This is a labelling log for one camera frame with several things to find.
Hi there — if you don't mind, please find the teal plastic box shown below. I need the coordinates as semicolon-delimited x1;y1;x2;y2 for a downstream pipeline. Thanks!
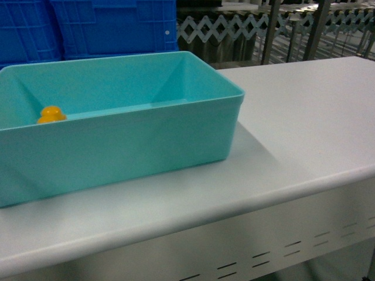
1;52;244;207

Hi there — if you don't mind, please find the orange toy block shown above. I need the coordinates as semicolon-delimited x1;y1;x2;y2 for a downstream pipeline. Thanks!
37;105;67;124

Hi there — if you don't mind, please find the blue crate top right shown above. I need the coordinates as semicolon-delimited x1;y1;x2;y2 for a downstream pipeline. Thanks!
51;1;178;59

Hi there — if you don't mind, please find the blue crate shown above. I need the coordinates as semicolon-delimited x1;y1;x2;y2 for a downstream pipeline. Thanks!
1;1;63;68
51;1;178;59

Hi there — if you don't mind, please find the grey scissor expandable conveyor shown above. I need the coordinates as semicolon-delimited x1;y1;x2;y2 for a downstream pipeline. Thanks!
177;4;374;44

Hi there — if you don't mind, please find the blue crate top middle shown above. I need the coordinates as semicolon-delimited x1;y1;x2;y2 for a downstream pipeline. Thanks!
1;1;63;68

